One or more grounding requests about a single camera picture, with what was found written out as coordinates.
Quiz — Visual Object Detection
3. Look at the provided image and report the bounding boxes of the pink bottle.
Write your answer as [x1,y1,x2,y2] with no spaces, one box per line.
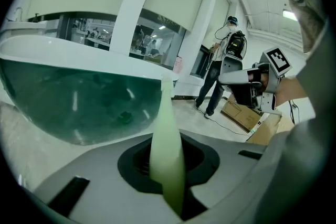
[173,56,184,73]

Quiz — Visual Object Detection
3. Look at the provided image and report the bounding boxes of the long black floor cable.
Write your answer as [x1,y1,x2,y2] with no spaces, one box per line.
[196,107,250,136]

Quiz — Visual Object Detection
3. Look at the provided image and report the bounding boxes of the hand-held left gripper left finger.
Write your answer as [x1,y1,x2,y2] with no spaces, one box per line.
[34,133,182,224]

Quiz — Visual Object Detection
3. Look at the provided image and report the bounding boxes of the white vanity cabinet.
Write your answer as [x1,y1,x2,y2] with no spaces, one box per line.
[0,19,49,40]

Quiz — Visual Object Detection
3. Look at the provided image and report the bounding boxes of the cardboard box with black print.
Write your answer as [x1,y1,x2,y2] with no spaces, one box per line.
[219,98,264,133]

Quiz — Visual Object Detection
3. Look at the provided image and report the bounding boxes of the white bathtub with green outside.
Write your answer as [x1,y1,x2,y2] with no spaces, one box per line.
[0,34,181,145]

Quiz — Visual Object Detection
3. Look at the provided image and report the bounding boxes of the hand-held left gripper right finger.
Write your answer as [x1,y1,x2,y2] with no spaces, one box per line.
[180,131,267,209]

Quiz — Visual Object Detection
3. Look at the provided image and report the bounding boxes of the person's right forearm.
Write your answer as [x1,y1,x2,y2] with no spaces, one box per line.
[275,75,316,107]

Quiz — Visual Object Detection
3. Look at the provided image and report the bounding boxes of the white ceiling light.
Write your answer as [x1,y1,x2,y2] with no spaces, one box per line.
[282,8,299,22]

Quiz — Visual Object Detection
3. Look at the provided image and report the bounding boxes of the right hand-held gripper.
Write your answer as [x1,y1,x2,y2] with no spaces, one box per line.
[218,46,293,116]

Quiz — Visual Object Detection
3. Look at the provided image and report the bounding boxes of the large taped cardboard box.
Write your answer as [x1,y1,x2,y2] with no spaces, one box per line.
[246,112,296,145]

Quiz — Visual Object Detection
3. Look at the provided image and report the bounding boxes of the chrome faucet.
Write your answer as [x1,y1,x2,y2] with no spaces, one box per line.
[13,7,24,22]

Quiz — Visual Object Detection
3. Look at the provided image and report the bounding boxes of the pale green long-handled brush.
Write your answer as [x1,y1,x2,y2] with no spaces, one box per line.
[149,73,186,221]

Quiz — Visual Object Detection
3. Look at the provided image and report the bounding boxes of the person's right hand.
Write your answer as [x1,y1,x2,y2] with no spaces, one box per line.
[251,70,271,91]

